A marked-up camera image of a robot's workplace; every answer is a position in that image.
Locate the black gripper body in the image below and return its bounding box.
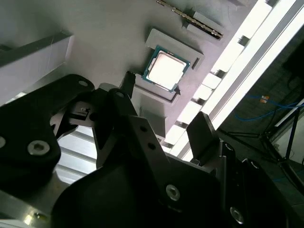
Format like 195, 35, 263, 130
52, 154, 225, 228

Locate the silver CPU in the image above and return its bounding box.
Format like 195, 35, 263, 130
142, 45, 191, 90

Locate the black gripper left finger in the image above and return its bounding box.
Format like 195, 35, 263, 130
0, 71, 182, 207

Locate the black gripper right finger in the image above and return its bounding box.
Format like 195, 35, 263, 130
187, 111, 299, 228

